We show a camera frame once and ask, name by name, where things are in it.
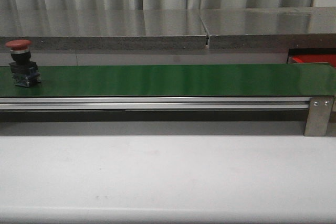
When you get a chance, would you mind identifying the aluminium conveyor side rail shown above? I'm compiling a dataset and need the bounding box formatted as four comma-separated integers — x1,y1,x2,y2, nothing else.
1,97,311,110

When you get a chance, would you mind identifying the left steel counter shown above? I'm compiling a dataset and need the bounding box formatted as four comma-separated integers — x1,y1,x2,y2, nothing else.
1,10,207,51

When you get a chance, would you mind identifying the steel counter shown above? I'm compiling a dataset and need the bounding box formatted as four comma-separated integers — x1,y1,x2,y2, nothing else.
1,10,207,51
200,7,335,50

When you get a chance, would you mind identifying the red mushroom push button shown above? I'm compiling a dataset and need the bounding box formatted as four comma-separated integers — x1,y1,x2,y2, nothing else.
5,39,41,88

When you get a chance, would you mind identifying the right steel counter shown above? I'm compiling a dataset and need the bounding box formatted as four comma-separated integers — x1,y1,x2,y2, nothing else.
200,7,335,50

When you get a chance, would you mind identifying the green conveyor belt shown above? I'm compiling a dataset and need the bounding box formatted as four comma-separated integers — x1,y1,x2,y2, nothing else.
1,63,335,98

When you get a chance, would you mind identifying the red plastic tray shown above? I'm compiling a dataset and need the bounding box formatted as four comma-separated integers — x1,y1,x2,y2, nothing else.
291,54,336,68

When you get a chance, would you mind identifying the steel conveyor support bracket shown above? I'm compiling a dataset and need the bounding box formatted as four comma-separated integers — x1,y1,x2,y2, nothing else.
304,97,334,136

